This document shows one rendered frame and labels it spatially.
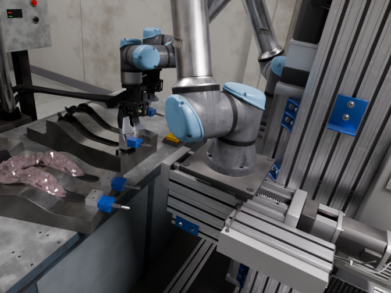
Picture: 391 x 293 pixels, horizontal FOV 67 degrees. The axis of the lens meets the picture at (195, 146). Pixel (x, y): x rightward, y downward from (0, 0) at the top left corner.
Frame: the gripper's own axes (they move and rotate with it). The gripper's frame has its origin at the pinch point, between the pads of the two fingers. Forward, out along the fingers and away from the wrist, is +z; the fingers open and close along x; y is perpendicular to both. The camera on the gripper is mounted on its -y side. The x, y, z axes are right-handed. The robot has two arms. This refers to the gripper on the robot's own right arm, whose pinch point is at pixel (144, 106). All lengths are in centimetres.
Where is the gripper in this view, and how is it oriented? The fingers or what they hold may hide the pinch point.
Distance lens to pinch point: 144.8
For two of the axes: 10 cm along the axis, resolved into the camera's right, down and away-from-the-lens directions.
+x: 4.3, -3.9, 8.1
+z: -1.2, 8.7, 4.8
